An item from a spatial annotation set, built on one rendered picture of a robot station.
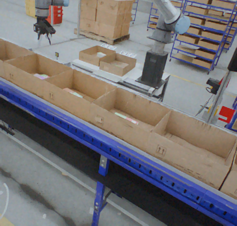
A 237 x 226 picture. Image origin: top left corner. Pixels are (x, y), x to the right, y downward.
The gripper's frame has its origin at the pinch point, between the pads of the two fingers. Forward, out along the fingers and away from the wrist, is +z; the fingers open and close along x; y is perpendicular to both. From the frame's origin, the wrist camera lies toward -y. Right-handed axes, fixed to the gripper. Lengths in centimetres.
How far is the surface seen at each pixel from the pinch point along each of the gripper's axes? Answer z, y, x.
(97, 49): 38, 39, -123
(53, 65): 17.4, -0.5, -7.9
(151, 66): 24, -48, -91
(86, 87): 23.3, -33.4, -7.7
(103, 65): 37, 2, -82
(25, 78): 18.5, -3.0, 21.1
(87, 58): 38, 26, -86
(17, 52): 19.3, 41.7, -8.0
